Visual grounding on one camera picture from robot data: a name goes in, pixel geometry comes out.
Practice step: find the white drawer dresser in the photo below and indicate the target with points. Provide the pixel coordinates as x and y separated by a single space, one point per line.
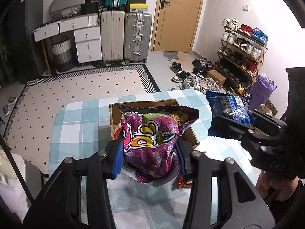
87 40

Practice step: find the woven laundry basket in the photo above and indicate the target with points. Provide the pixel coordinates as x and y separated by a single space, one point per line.
62 54

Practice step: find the red snack packet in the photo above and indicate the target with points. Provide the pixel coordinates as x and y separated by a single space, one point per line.
184 182

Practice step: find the purple snack bag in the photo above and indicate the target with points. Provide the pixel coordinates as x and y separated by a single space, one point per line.
152 143

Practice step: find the wooden shoe rack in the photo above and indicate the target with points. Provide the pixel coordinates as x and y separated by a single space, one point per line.
262 57

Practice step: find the white light switch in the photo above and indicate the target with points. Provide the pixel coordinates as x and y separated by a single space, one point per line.
245 7

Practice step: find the brown cardboard box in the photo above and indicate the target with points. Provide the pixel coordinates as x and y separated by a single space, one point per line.
114 119

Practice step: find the dark shoe box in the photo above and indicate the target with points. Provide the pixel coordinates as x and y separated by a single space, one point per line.
136 0

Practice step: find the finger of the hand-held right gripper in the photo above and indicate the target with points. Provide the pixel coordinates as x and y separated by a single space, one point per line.
266 120
228 127

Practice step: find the beige dotted rug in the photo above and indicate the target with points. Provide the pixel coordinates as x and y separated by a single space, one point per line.
71 93

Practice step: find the scattered pile of sneakers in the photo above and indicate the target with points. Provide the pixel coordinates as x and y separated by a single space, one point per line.
197 76

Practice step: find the pair of grey slippers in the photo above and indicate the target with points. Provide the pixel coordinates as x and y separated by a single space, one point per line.
9 105

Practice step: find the person's right hand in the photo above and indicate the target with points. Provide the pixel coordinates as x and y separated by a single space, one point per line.
274 187

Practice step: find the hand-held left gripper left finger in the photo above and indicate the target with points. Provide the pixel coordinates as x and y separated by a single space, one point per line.
118 163

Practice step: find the grey folded chair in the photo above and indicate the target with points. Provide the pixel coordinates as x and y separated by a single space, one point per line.
64 4

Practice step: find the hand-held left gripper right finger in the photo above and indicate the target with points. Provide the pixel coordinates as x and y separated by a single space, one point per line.
183 162

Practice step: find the rows of assorted shoes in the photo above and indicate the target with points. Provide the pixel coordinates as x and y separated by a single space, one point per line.
250 47

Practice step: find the blue snack packet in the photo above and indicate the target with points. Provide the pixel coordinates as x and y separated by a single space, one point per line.
228 107

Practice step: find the wooden door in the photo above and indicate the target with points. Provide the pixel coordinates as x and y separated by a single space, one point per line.
178 16

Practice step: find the open cardboard carton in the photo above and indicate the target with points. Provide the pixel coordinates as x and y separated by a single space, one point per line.
270 108

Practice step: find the grey white side cabinet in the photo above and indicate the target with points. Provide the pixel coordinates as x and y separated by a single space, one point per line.
26 179

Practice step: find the patterned door mat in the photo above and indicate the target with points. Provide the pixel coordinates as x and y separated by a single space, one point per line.
176 56

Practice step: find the silver suitcase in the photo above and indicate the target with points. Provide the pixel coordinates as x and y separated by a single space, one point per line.
137 37

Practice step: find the small brown carton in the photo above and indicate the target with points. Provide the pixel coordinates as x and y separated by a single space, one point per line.
215 77

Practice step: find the dark refrigerator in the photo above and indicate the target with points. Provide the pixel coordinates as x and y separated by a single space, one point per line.
21 40

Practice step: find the beige suitcase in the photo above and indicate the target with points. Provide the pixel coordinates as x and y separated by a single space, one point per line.
112 35

